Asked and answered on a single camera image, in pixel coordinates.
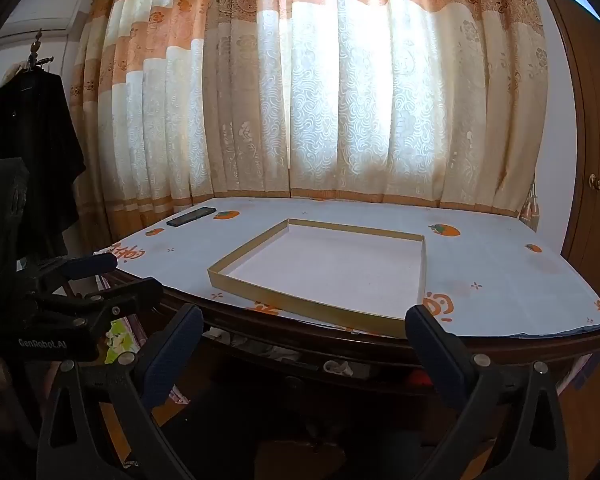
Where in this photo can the curtain tassel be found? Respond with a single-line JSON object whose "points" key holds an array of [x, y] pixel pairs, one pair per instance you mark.
{"points": [[530, 210]]}

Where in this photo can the orange and cream patterned curtain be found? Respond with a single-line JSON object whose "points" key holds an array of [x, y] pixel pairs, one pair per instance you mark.
{"points": [[330, 85]]}

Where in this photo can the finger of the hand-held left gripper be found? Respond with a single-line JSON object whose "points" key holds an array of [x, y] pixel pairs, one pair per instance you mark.
{"points": [[130, 292], [92, 265]]}

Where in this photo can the wooden drawer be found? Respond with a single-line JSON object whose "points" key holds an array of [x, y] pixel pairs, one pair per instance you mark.
{"points": [[280, 375]]}

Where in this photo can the brass wardrobe knob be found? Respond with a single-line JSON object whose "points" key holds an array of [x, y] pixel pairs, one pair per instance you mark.
{"points": [[595, 182]]}

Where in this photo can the wooden coat rack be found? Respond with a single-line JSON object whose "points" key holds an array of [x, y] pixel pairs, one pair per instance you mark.
{"points": [[37, 55]]}

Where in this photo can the black remote control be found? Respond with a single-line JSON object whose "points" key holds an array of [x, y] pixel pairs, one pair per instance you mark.
{"points": [[190, 216]]}

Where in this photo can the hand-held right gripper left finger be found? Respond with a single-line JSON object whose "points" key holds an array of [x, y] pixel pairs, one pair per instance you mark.
{"points": [[172, 355]]}

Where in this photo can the black hanging garment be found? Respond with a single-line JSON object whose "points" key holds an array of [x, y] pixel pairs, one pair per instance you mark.
{"points": [[30, 120]]}

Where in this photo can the brown wooden door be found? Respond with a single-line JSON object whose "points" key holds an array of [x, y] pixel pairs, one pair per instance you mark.
{"points": [[595, 110]]}

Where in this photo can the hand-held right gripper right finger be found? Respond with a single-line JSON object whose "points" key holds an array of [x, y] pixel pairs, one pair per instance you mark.
{"points": [[430, 350]]}

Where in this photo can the green patterned cloth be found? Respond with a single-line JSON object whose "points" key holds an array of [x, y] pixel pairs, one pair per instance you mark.
{"points": [[117, 337]]}

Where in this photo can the shallow cardboard box tray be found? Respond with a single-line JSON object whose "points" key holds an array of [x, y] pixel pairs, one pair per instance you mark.
{"points": [[330, 265]]}

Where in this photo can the white air conditioner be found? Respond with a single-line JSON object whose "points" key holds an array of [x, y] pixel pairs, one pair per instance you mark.
{"points": [[45, 17]]}

